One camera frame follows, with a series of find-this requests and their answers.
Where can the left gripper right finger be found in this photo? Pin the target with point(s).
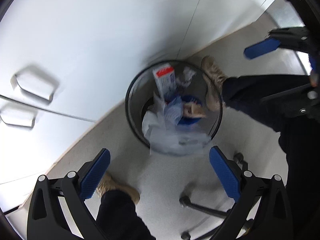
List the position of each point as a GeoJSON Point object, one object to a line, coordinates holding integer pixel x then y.
{"type": "Point", "coordinates": [228, 171]}

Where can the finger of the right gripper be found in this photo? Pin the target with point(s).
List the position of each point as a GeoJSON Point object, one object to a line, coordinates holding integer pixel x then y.
{"type": "Point", "coordinates": [261, 48]}
{"type": "Point", "coordinates": [314, 63]}

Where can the upper cabinet handle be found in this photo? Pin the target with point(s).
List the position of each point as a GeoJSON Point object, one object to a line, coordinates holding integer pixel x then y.
{"type": "Point", "coordinates": [35, 83]}

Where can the black mesh trash bin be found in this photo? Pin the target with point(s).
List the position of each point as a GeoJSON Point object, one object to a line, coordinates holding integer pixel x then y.
{"type": "Point", "coordinates": [140, 93]}

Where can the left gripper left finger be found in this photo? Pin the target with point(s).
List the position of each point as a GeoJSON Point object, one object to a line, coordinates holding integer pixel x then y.
{"type": "Point", "coordinates": [91, 173]}

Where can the tan left shoe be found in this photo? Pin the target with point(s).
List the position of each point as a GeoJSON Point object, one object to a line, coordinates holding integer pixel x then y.
{"type": "Point", "coordinates": [214, 77]}

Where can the black office chair base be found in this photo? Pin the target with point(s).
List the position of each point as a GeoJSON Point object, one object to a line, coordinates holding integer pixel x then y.
{"type": "Point", "coordinates": [199, 182]}

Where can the cabinet handle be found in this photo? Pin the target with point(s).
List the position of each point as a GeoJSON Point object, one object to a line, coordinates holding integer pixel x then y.
{"type": "Point", "coordinates": [18, 116]}
{"type": "Point", "coordinates": [35, 83]}

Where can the tan shoe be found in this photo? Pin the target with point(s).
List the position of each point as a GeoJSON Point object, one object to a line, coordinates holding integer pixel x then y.
{"type": "Point", "coordinates": [107, 184]}
{"type": "Point", "coordinates": [214, 77]}

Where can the lower cabinet handle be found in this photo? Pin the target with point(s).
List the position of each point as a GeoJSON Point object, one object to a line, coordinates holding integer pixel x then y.
{"type": "Point", "coordinates": [18, 116]}

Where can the tan right shoe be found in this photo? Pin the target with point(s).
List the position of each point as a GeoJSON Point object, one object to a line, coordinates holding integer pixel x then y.
{"type": "Point", "coordinates": [107, 184]}

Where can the clear plastic packaging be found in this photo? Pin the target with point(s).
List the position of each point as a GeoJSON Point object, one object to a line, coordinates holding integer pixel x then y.
{"type": "Point", "coordinates": [168, 139]}

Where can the blue plastic bag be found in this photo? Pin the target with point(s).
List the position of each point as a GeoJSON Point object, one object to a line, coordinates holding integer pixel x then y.
{"type": "Point", "coordinates": [173, 111]}

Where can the red white carton box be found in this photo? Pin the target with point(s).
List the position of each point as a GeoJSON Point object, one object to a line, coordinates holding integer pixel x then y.
{"type": "Point", "coordinates": [165, 81]}

